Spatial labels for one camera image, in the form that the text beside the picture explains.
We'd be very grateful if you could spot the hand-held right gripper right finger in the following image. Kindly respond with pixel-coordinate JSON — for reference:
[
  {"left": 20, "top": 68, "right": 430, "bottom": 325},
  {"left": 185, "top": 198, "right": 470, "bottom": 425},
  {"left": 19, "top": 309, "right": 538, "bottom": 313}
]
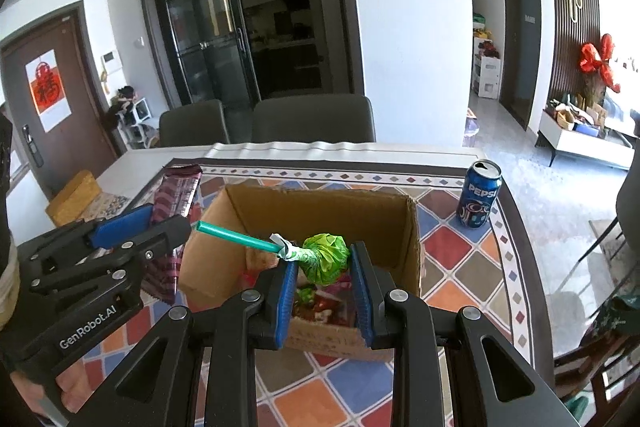
[{"left": 350, "top": 243, "right": 581, "bottom": 427}]

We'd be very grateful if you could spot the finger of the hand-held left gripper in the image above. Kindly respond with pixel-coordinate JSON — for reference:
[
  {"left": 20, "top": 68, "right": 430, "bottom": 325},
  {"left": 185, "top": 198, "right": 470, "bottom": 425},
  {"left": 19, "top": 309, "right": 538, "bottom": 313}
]
[
  {"left": 30, "top": 214, "right": 193, "bottom": 303},
  {"left": 17, "top": 204, "right": 155, "bottom": 273}
]

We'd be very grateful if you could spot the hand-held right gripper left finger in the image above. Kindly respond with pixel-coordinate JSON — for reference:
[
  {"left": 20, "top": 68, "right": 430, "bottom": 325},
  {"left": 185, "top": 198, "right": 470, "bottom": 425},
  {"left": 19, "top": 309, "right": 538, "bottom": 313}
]
[{"left": 75, "top": 259, "right": 299, "bottom": 427}]

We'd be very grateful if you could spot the pile of small candies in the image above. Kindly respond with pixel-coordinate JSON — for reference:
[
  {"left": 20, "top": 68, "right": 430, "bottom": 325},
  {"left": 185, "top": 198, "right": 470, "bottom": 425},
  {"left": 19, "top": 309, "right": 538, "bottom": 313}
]
[{"left": 242, "top": 269, "right": 358, "bottom": 325}]

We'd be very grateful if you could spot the maroon striped snack packet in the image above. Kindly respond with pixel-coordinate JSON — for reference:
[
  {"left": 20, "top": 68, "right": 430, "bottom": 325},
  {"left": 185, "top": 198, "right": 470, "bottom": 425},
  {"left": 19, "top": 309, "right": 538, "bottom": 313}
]
[{"left": 140, "top": 164, "right": 203, "bottom": 299}]

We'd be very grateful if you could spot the green lollipop teal stick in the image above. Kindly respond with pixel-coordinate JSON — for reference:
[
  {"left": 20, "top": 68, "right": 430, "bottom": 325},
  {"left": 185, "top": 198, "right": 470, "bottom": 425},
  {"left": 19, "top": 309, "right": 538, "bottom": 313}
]
[{"left": 196, "top": 221, "right": 351, "bottom": 287}]

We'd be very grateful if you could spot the brown cardboard box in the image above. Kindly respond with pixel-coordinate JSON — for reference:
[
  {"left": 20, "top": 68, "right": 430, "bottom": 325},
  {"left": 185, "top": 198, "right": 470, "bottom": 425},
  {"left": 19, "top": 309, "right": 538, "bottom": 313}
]
[{"left": 177, "top": 184, "right": 423, "bottom": 362}]

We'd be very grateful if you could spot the person's left hand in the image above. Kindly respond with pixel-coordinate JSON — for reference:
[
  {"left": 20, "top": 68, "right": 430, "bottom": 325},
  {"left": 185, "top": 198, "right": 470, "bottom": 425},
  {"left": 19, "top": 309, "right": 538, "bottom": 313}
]
[{"left": 10, "top": 357, "right": 98, "bottom": 415}]

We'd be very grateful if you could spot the yellow woven storage box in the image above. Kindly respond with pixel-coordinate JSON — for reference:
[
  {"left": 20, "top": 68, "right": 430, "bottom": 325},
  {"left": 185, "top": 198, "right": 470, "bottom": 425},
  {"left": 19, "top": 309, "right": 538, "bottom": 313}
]
[{"left": 45, "top": 171, "right": 103, "bottom": 227}]

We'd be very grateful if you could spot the brown entrance door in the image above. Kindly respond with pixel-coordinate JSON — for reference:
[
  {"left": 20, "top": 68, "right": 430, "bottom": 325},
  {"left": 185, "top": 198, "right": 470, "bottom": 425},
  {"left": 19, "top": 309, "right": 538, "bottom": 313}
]
[{"left": 0, "top": 2, "right": 121, "bottom": 198}]

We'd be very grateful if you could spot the white shoe rack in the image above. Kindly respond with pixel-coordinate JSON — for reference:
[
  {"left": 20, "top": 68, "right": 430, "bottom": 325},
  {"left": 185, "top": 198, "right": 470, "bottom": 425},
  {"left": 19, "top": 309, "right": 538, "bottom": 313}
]
[{"left": 105, "top": 86, "right": 161, "bottom": 150}]

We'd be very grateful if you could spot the narrow dark grey dining chair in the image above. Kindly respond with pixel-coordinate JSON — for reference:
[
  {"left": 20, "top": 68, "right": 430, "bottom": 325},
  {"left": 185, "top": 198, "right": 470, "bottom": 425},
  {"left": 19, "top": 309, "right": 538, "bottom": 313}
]
[{"left": 159, "top": 99, "right": 231, "bottom": 148}]

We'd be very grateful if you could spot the red and white door poster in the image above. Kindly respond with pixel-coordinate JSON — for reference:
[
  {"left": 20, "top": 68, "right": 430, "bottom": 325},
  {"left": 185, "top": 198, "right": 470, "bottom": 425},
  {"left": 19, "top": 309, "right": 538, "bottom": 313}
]
[{"left": 26, "top": 49, "right": 71, "bottom": 132}]

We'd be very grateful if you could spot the blue soda can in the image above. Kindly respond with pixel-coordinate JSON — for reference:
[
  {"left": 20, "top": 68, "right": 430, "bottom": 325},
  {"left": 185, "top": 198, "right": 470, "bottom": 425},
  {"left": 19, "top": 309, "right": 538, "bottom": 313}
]
[{"left": 457, "top": 159, "right": 502, "bottom": 229}]

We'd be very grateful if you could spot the wide dark grey dining chair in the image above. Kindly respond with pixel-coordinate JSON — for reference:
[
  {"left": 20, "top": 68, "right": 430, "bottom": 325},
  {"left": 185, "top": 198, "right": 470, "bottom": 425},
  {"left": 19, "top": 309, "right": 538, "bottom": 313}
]
[{"left": 251, "top": 94, "right": 377, "bottom": 142}]

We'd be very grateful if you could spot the purple bag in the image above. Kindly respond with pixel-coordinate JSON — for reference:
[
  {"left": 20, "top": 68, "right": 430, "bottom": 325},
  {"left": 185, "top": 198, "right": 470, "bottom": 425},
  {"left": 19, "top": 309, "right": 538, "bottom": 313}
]
[{"left": 465, "top": 109, "right": 480, "bottom": 148}]

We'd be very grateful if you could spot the black framed glass sliding door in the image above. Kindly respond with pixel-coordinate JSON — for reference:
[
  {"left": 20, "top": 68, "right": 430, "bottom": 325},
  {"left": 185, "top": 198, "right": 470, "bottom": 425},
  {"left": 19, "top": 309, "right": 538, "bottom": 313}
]
[{"left": 136, "top": 0, "right": 261, "bottom": 108}]

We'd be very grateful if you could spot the wooden chair with green cloth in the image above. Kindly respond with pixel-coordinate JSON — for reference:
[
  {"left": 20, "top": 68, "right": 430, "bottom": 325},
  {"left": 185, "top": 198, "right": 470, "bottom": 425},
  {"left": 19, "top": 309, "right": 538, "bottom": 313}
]
[{"left": 552, "top": 294, "right": 640, "bottom": 410}]

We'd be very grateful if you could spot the white storage shelf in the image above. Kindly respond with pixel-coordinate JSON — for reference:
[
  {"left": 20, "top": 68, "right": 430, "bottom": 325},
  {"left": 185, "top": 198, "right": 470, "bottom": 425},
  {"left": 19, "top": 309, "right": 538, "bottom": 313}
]
[{"left": 472, "top": 42, "right": 502, "bottom": 100}]

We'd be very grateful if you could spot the white low cabinet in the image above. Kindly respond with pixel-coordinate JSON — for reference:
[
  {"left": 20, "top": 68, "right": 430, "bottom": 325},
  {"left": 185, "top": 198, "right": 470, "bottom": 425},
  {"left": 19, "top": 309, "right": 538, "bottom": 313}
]
[{"left": 537, "top": 109, "right": 636, "bottom": 170}]

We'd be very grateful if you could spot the clutter of boxes on cabinet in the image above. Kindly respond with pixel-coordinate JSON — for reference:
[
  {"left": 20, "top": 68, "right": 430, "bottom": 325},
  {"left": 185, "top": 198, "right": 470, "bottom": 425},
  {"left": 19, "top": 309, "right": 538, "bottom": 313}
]
[{"left": 547, "top": 92, "right": 616, "bottom": 132}]

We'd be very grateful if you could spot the grey chair with black legs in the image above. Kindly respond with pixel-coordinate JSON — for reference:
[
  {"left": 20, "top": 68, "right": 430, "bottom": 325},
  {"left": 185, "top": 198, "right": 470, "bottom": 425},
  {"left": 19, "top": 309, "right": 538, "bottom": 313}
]
[{"left": 587, "top": 157, "right": 640, "bottom": 268}]

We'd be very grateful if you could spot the dark grey interior door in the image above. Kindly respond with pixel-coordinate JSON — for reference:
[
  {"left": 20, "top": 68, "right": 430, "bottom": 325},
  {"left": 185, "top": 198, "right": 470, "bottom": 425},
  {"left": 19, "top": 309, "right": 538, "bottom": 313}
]
[{"left": 501, "top": 0, "right": 543, "bottom": 130}]

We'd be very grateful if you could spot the red balloon decoration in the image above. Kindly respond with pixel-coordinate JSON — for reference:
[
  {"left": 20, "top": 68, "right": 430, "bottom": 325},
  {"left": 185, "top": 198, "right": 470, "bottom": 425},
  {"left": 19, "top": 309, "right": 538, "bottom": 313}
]
[{"left": 580, "top": 33, "right": 623, "bottom": 92}]

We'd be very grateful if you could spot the black door lock handle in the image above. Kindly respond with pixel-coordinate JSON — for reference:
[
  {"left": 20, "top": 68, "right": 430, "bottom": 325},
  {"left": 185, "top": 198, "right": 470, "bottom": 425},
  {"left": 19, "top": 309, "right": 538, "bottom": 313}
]
[{"left": 21, "top": 124, "right": 45, "bottom": 168}]

